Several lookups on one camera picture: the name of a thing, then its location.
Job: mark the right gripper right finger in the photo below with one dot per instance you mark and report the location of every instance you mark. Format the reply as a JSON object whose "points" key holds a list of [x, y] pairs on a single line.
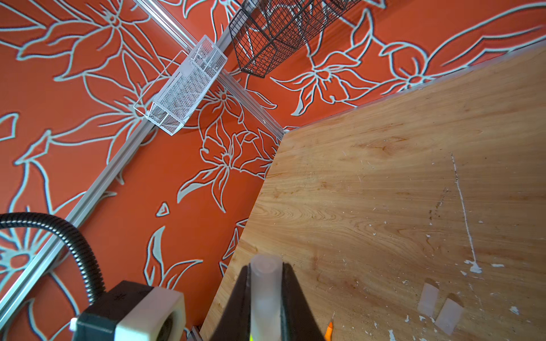
{"points": [[297, 320]]}

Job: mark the orange marker pen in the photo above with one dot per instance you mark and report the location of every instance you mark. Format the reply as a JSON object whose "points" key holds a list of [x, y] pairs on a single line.
{"points": [[329, 331]]}

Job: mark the white mesh basket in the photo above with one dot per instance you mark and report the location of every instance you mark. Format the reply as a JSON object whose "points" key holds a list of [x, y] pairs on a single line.
{"points": [[170, 100]]}

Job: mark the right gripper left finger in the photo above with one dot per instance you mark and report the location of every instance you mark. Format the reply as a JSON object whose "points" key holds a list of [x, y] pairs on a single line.
{"points": [[235, 322]]}

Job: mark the black wire basket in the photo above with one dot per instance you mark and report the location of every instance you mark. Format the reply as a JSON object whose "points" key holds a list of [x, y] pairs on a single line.
{"points": [[264, 34]]}

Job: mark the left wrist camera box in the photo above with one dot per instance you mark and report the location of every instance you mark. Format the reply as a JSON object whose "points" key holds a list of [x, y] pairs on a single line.
{"points": [[132, 311]]}

